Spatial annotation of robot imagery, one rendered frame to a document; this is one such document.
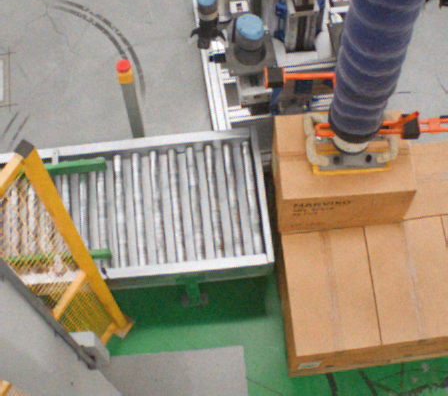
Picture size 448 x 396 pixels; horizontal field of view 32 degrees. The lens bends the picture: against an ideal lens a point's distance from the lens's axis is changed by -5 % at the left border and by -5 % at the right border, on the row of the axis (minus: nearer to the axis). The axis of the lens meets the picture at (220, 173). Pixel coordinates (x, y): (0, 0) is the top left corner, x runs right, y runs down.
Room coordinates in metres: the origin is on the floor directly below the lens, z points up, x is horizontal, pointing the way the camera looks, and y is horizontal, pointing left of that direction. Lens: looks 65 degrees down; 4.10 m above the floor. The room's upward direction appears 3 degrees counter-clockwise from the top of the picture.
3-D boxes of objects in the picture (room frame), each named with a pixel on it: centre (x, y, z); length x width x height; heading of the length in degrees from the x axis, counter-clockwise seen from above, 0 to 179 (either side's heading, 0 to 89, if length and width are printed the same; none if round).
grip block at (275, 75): (1.76, -0.25, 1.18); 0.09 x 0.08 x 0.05; 1
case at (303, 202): (1.51, -0.55, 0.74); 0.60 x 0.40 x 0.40; 91
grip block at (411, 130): (1.51, -0.80, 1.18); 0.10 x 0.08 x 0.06; 1
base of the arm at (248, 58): (1.99, -0.16, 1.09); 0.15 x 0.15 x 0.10
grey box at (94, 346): (0.53, 0.50, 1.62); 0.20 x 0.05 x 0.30; 93
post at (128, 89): (1.95, 0.42, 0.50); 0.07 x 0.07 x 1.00; 3
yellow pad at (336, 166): (1.41, -0.55, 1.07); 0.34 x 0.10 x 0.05; 91
